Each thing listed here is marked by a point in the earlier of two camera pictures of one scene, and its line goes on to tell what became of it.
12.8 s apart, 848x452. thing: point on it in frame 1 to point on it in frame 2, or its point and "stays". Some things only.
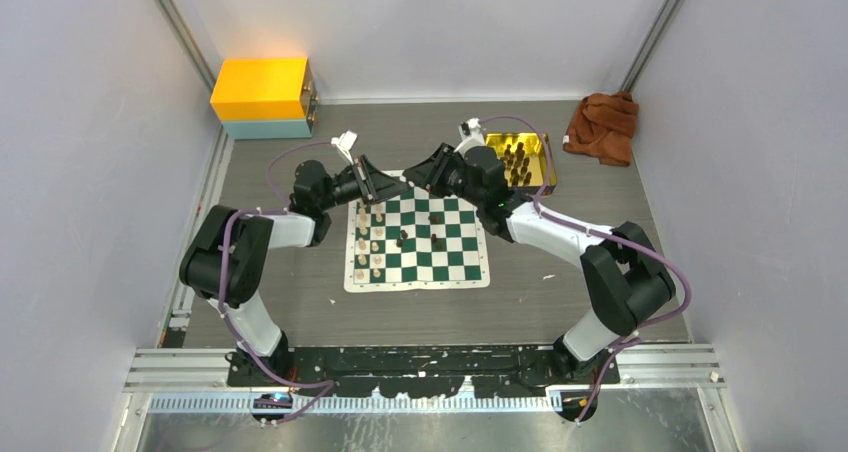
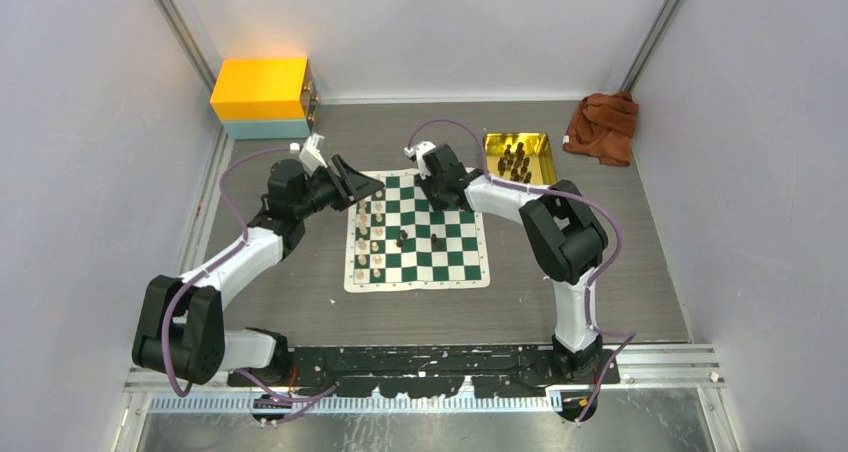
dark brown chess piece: (399, 241) stays
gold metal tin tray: (526, 165) stays
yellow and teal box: (265, 98) stays
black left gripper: (372, 183) to (345, 197)
